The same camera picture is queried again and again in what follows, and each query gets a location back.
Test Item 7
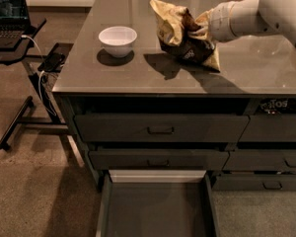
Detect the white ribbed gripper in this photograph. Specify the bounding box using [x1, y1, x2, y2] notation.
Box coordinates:
[208, 1, 238, 42]

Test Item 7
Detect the brown sea salt chip bag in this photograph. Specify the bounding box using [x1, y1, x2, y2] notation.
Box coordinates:
[150, 0, 220, 71]

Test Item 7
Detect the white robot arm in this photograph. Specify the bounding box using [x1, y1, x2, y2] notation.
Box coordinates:
[208, 0, 296, 50]

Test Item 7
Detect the doritos chip bag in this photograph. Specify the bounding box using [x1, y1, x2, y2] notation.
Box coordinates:
[259, 98, 296, 115]

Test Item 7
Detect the top right dark drawer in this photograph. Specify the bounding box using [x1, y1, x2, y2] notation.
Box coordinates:
[240, 115, 296, 142]

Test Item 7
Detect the dark drawer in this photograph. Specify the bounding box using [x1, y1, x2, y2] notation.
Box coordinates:
[89, 149, 229, 170]
[240, 115, 296, 142]
[212, 175, 296, 191]
[74, 114, 249, 142]
[223, 149, 296, 172]

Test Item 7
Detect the middle right dark drawer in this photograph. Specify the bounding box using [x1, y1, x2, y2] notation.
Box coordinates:
[223, 149, 296, 172]

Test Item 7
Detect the bottom right dark drawer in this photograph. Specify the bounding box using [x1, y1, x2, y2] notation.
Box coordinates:
[212, 175, 296, 191]

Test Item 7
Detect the top left dark drawer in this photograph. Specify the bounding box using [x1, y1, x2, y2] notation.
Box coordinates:
[74, 114, 249, 142]

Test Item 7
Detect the middle left dark drawer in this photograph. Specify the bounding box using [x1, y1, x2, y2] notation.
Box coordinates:
[89, 149, 229, 170]

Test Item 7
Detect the open bottom left drawer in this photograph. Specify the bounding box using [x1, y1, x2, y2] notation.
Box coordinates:
[95, 175, 220, 237]

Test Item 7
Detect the white ceramic bowl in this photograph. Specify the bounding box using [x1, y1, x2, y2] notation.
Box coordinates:
[99, 26, 137, 58]

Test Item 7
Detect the black smartphone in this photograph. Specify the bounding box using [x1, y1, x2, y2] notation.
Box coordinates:
[38, 52, 65, 72]

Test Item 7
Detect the black rolling laptop stand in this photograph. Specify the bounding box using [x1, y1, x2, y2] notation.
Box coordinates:
[0, 16, 74, 151]

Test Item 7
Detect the black laptop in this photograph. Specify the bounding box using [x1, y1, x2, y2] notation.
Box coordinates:
[0, 0, 31, 50]

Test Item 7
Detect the white charging cable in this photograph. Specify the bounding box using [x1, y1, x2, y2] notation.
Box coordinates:
[21, 34, 58, 117]

